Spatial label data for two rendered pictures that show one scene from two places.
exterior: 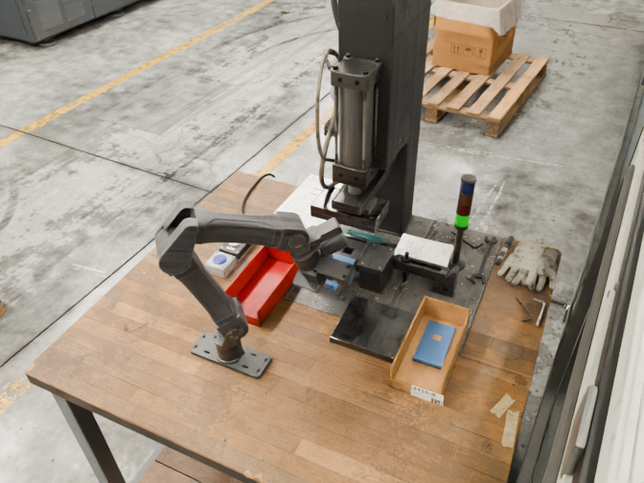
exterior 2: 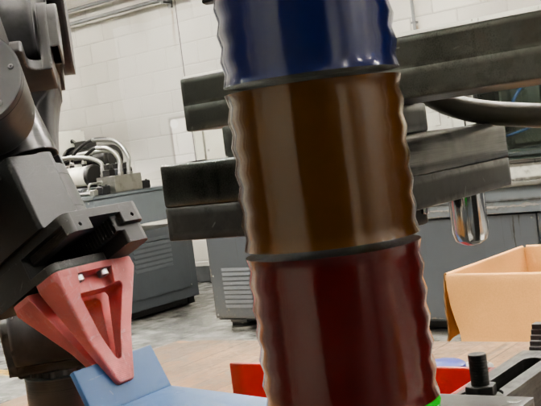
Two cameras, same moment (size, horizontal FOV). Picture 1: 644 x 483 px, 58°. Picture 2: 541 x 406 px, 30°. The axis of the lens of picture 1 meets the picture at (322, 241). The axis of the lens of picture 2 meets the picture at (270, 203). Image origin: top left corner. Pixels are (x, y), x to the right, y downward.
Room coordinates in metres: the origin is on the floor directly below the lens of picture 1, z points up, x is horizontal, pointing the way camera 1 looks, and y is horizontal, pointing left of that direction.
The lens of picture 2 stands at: (1.25, -0.60, 1.14)
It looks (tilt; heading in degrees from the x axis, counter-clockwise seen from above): 3 degrees down; 99
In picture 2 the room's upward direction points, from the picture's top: 7 degrees counter-clockwise
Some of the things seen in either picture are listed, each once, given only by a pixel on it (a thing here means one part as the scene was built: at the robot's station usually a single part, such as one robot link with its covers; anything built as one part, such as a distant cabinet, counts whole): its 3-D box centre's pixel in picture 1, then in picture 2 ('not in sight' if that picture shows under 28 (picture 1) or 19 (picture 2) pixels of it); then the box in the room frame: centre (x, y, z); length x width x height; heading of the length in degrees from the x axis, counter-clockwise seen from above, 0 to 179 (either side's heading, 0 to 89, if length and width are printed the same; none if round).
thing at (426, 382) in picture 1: (432, 348); not in sight; (0.90, -0.26, 0.93); 0.25 x 0.13 x 0.08; 153
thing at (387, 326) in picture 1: (373, 327); not in sight; (0.99, -0.12, 0.91); 0.17 x 0.16 x 0.02; 63
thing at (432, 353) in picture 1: (434, 342); not in sight; (0.93, -0.27, 0.92); 0.15 x 0.07 x 0.03; 154
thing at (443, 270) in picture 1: (420, 270); not in sight; (1.15, -0.26, 0.95); 0.15 x 0.03 x 0.10; 63
